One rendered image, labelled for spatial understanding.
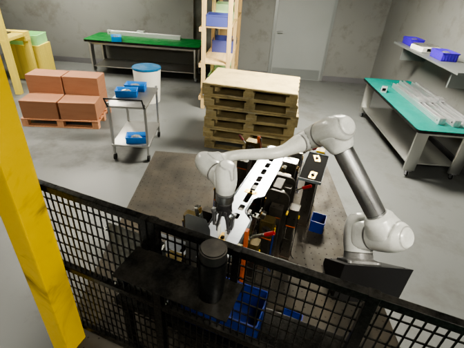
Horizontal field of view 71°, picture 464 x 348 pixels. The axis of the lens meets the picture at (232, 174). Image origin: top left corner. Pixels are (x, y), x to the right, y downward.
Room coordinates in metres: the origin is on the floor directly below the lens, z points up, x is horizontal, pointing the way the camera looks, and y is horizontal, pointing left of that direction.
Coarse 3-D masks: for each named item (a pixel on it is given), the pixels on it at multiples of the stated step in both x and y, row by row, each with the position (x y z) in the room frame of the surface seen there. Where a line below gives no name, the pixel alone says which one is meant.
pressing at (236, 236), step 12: (252, 168) 2.00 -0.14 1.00; (264, 168) 2.01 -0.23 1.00; (276, 168) 2.02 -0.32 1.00; (252, 180) 1.84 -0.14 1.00; (264, 180) 1.85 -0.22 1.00; (240, 192) 1.69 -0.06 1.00; (264, 192) 1.71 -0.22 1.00; (240, 204) 1.57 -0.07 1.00; (240, 216) 1.46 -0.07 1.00; (240, 228) 1.36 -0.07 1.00; (228, 240) 1.25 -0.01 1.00; (240, 240) 1.26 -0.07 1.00
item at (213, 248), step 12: (216, 240) 0.61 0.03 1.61; (204, 252) 0.57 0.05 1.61; (216, 252) 0.57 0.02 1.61; (204, 264) 0.56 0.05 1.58; (216, 264) 0.55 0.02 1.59; (204, 276) 0.55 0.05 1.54; (216, 276) 0.55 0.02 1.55; (204, 288) 0.56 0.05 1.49; (216, 288) 0.55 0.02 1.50; (204, 300) 0.56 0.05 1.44; (216, 300) 0.56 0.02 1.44
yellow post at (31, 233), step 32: (0, 64) 0.85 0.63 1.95; (0, 96) 0.83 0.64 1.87; (0, 128) 0.80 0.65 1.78; (0, 160) 0.78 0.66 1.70; (0, 192) 0.79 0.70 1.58; (32, 192) 0.83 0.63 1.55; (32, 224) 0.80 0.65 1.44; (32, 256) 0.77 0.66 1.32; (32, 288) 0.80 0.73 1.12; (64, 288) 0.84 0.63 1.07; (64, 320) 0.80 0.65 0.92
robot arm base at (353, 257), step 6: (348, 252) 1.32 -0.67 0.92; (354, 252) 1.31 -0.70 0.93; (342, 258) 1.32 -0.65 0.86; (348, 258) 1.28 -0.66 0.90; (354, 258) 1.28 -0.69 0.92; (360, 258) 1.27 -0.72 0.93; (366, 258) 1.27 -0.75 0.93; (372, 258) 1.29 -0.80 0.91; (372, 264) 1.25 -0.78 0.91; (378, 264) 1.24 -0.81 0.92
